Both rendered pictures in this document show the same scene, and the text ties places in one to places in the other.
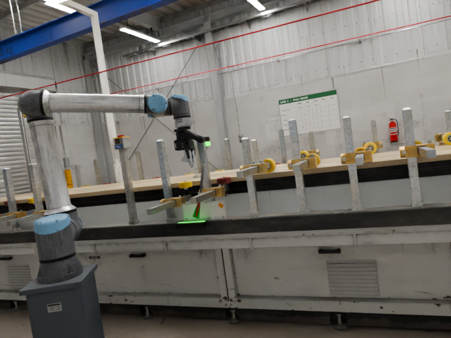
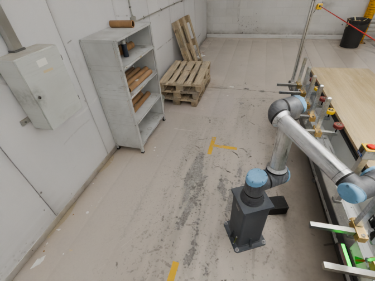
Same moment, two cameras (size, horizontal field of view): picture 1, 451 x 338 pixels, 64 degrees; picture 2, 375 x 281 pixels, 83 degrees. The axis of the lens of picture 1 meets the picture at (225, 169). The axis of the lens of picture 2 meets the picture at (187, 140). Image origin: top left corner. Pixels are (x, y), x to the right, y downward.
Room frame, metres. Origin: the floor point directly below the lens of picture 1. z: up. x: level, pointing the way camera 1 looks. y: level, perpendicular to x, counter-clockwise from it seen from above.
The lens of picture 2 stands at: (1.00, -0.16, 2.09)
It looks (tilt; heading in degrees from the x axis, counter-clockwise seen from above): 39 degrees down; 83
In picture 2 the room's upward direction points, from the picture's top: 4 degrees counter-clockwise
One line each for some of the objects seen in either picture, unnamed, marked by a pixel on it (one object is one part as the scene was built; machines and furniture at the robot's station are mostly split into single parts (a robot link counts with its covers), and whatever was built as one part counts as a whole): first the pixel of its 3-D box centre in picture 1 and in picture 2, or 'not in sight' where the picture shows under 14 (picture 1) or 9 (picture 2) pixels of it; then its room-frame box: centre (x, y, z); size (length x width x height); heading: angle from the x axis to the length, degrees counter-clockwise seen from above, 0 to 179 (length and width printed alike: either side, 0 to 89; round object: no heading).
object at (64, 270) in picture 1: (59, 265); (253, 193); (1.61, 0.80, 0.65); 0.19 x 0.19 x 0.10
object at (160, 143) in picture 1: (166, 181); (365, 214); (2.05, 0.34, 0.93); 0.04 x 0.04 x 0.48; 68
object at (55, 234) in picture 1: (54, 235); (256, 182); (1.62, 0.80, 0.79); 0.17 x 0.15 x 0.18; 11
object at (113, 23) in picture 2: not in sight; (121, 24); (0.66, 2.82, 1.59); 0.30 x 0.08 x 0.08; 154
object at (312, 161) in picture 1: (302, 163); not in sight; (1.77, -0.37, 0.95); 0.14 x 0.06 x 0.05; 68
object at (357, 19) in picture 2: not in sight; (353, 32); (6.62, 5.56, 0.36); 0.59 x 0.58 x 0.73; 64
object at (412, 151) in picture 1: (416, 150); not in sight; (1.58, -0.84, 0.95); 0.14 x 0.06 x 0.05; 68
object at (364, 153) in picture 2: (121, 143); (368, 151); (2.15, 0.58, 1.18); 0.07 x 0.07 x 0.08; 68
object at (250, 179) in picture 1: (251, 183); not in sight; (1.87, -0.12, 0.87); 0.04 x 0.04 x 0.48; 68
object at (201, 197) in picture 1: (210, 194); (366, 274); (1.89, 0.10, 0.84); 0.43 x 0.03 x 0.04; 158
